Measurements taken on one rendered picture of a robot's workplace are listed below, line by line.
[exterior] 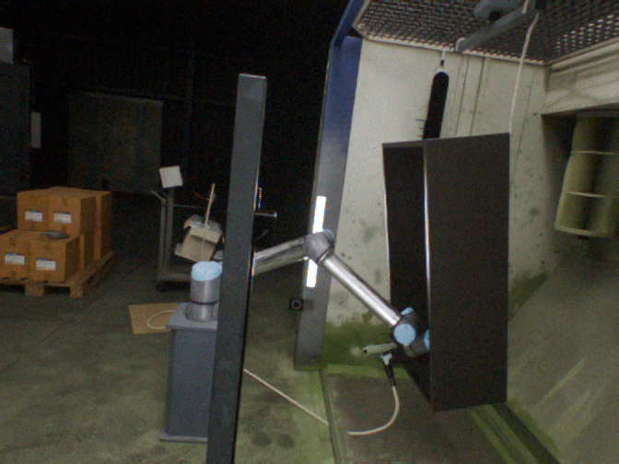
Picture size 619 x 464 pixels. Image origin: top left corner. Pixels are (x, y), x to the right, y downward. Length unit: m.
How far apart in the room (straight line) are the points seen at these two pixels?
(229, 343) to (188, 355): 1.34
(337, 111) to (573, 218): 1.58
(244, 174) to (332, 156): 1.98
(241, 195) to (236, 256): 0.12
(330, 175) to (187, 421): 1.66
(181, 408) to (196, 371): 0.22
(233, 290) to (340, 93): 2.10
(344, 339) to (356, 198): 1.01
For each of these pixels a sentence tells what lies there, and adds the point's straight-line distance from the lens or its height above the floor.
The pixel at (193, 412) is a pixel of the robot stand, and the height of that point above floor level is 0.17.
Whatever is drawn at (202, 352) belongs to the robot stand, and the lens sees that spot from 2.19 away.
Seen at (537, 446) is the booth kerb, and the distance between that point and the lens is 2.79.
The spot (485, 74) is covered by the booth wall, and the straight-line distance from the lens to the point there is 3.06.
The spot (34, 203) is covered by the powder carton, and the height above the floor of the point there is 0.78.
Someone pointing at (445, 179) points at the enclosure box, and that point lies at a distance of 1.73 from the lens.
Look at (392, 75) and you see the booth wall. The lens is 2.85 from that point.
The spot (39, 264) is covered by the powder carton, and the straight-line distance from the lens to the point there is 4.41.
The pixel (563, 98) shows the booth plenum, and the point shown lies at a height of 2.06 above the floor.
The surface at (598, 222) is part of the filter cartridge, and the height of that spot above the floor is 1.34.
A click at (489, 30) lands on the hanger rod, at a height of 2.16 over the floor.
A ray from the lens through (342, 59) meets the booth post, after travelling 2.81.
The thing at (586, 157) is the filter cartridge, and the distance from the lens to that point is 2.93.
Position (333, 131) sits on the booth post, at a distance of 2.74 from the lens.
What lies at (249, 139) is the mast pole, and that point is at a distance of 0.78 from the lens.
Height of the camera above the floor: 1.50
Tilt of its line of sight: 10 degrees down
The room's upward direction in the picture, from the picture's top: 7 degrees clockwise
